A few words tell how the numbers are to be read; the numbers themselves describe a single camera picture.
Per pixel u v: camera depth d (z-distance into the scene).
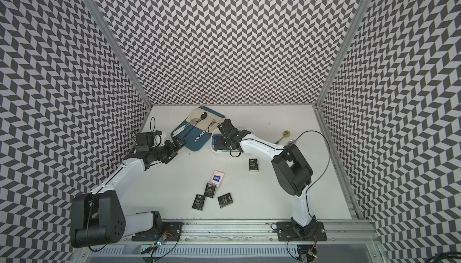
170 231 0.72
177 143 0.79
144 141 0.68
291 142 0.98
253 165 0.91
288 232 0.72
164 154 0.76
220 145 0.82
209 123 1.08
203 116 1.12
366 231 0.76
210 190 0.81
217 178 0.85
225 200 0.79
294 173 0.49
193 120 1.08
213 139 0.96
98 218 0.40
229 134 0.70
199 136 1.02
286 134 1.02
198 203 0.79
